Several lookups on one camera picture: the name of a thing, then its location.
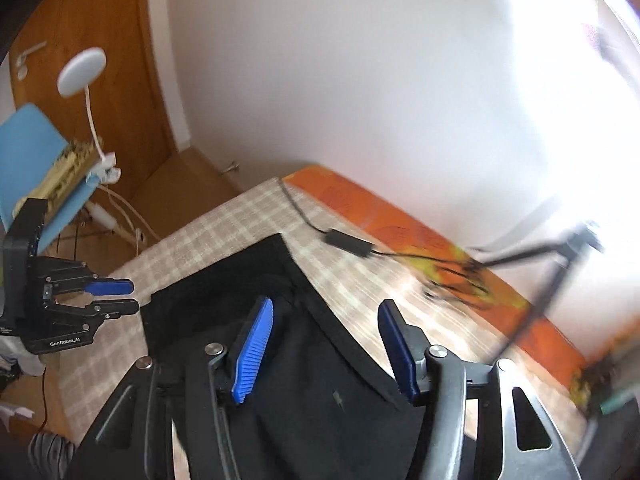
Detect wooden door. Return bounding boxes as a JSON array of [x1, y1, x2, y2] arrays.
[[9, 0, 180, 201]]

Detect beige checked blanket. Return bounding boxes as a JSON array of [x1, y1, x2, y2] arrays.
[[59, 177, 598, 480]]

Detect black cable with inline switch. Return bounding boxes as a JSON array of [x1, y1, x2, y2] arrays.
[[277, 180, 493, 307]]

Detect white power cable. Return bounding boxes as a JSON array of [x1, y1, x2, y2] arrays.
[[85, 182, 158, 253]]

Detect silver door handle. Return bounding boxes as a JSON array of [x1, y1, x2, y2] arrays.
[[14, 41, 48, 81]]

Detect black mini tripod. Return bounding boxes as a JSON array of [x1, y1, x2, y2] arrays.
[[467, 220, 608, 358]]

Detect white gooseneck clip lamp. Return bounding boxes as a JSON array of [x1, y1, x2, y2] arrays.
[[56, 47, 123, 183]]

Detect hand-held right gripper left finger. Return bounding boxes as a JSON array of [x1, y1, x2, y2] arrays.
[[67, 296, 274, 480]]

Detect grey striped cloth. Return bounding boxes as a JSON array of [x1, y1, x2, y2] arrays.
[[27, 432, 77, 480]]

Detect person's left hand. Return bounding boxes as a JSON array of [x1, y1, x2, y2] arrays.
[[0, 334, 47, 377]]

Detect black pants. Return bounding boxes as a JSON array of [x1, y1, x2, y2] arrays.
[[140, 232, 436, 480]]

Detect blue chair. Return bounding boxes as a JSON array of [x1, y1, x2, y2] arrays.
[[0, 104, 108, 256]]

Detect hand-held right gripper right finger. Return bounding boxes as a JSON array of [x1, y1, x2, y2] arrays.
[[377, 299, 586, 480]]

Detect orange floral bedsheet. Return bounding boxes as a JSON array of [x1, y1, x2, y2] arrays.
[[282, 164, 588, 386]]

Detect teal fabric strip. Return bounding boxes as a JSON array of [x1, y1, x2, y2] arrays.
[[600, 392, 638, 415]]

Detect orange floral cloth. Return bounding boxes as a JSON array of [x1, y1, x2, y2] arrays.
[[570, 345, 626, 411]]

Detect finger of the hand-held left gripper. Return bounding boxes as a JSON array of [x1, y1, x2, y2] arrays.
[[49, 299, 140, 329], [46, 267, 135, 304]]

